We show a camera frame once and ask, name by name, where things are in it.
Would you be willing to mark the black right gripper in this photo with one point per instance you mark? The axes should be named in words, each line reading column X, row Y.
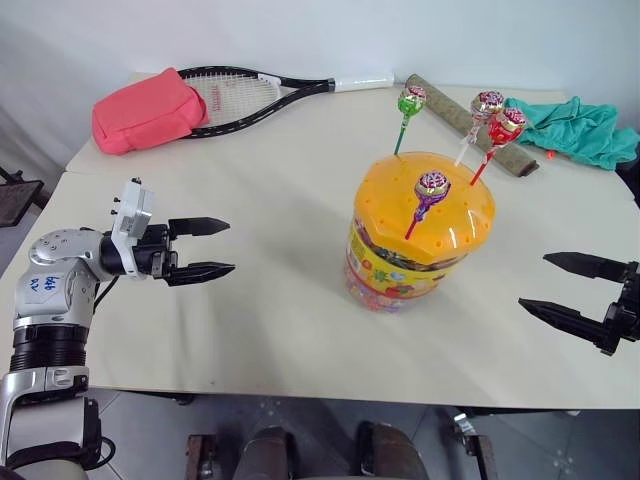
column 625, row 320

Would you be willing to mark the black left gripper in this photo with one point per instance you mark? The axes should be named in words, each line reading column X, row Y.
column 157, row 250

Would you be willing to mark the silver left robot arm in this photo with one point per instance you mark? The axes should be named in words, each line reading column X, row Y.
column 47, row 295

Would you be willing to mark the red wrapped lollipop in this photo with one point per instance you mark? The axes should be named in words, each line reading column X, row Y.
column 505, row 131

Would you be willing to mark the purple wrapped lollipop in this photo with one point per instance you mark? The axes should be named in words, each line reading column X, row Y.
column 433, row 185

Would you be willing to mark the white stick lollipop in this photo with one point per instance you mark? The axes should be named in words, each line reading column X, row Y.
column 486, row 104

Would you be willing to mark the green wrapped lollipop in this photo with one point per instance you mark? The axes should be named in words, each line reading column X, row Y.
column 411, row 102

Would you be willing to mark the pink fabric pouch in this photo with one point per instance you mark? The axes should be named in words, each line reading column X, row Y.
column 145, row 112

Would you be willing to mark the teal crumpled cloth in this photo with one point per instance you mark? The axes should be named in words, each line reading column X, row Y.
column 575, row 127

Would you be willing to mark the candy jar with orange lid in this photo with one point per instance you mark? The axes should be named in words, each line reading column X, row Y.
column 400, row 270

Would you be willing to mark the black metal stand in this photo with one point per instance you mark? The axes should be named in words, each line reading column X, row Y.
column 17, row 200

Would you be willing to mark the dark rounded shape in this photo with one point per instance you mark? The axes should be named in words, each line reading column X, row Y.
column 267, row 455
column 390, row 452

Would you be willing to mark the olive rolled mat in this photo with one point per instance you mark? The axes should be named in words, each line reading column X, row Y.
column 452, row 110

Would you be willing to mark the black white tennis racket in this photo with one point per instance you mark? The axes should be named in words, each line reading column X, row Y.
column 360, row 81

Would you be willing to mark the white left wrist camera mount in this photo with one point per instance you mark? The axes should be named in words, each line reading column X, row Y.
column 132, row 210

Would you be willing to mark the brown metal bracket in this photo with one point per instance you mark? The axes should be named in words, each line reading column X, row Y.
column 202, row 457
column 482, row 457

